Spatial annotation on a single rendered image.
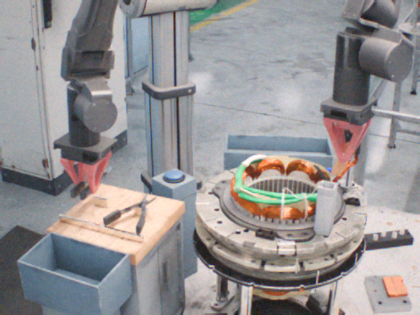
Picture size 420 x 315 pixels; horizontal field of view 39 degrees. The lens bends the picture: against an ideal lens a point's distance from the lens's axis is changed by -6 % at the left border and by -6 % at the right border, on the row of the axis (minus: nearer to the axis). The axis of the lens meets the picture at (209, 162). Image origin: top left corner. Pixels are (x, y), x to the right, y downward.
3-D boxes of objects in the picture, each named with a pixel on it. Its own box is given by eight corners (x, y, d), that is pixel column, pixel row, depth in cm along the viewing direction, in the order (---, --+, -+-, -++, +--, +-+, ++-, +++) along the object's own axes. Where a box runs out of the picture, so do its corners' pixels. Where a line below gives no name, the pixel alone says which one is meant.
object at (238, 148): (318, 236, 160) (328, 137, 148) (321, 259, 151) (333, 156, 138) (225, 234, 162) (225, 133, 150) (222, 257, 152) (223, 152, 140)
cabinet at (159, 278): (146, 369, 116) (136, 265, 105) (68, 342, 123) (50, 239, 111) (186, 313, 132) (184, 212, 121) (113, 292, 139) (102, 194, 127)
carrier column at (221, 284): (225, 306, 132) (226, 225, 122) (214, 303, 133) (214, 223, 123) (229, 299, 134) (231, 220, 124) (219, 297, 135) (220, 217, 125)
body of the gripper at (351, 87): (377, 108, 96) (381, 64, 94) (358, 123, 88) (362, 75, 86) (340, 101, 100) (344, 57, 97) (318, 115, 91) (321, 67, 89)
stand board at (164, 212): (136, 266, 105) (135, 254, 104) (47, 240, 111) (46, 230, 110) (184, 212, 121) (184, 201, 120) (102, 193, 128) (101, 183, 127)
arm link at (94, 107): (109, 43, 104) (61, 44, 100) (133, 58, 95) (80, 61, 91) (104, 108, 109) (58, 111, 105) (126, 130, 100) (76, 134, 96)
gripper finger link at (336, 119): (371, 157, 98) (377, 102, 95) (358, 171, 93) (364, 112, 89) (334, 149, 102) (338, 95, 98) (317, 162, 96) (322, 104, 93)
